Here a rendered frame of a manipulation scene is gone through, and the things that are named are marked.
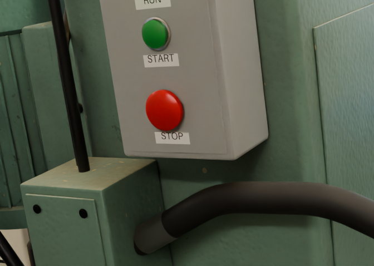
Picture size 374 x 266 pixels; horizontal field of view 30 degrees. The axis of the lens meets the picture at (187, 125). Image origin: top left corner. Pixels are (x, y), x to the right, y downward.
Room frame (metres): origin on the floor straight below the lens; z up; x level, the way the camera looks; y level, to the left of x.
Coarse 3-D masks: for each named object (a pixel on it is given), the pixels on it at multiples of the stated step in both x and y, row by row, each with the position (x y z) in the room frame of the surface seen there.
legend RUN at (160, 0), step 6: (138, 0) 0.51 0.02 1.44; (144, 0) 0.50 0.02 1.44; (150, 0) 0.50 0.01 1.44; (156, 0) 0.50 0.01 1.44; (162, 0) 0.49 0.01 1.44; (168, 0) 0.49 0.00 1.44; (138, 6) 0.51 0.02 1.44; (144, 6) 0.50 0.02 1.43; (150, 6) 0.50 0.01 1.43; (156, 6) 0.50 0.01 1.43; (162, 6) 0.50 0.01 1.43; (168, 6) 0.49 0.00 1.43
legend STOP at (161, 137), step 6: (156, 132) 0.51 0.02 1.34; (162, 132) 0.50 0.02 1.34; (168, 132) 0.50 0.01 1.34; (174, 132) 0.50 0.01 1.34; (180, 132) 0.49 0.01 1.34; (186, 132) 0.49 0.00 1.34; (156, 138) 0.51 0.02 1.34; (162, 138) 0.50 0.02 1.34; (168, 138) 0.50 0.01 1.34; (174, 138) 0.50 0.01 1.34; (180, 138) 0.50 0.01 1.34; (186, 138) 0.49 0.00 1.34
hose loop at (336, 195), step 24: (216, 192) 0.50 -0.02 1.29; (240, 192) 0.49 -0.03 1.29; (264, 192) 0.48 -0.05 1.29; (288, 192) 0.47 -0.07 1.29; (312, 192) 0.46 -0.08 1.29; (336, 192) 0.46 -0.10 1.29; (168, 216) 0.52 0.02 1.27; (192, 216) 0.51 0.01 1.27; (216, 216) 0.51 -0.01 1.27; (336, 216) 0.45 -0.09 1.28; (360, 216) 0.44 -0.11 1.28; (144, 240) 0.53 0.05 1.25; (168, 240) 0.53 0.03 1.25
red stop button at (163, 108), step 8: (152, 96) 0.49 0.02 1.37; (160, 96) 0.49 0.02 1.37; (168, 96) 0.49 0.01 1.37; (176, 96) 0.49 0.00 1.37; (152, 104) 0.49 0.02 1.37; (160, 104) 0.49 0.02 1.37; (168, 104) 0.49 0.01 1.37; (176, 104) 0.49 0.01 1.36; (152, 112) 0.49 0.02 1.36; (160, 112) 0.49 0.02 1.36; (168, 112) 0.49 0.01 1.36; (176, 112) 0.49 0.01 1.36; (152, 120) 0.50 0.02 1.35; (160, 120) 0.49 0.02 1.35; (168, 120) 0.49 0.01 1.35; (176, 120) 0.49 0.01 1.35; (160, 128) 0.49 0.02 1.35; (168, 128) 0.49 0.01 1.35
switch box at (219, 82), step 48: (192, 0) 0.48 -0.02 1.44; (240, 0) 0.50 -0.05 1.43; (144, 48) 0.51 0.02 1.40; (192, 48) 0.48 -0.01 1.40; (240, 48) 0.50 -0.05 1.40; (144, 96) 0.51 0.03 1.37; (192, 96) 0.49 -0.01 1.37; (240, 96) 0.49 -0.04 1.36; (144, 144) 0.51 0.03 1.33; (192, 144) 0.49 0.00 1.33; (240, 144) 0.48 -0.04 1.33
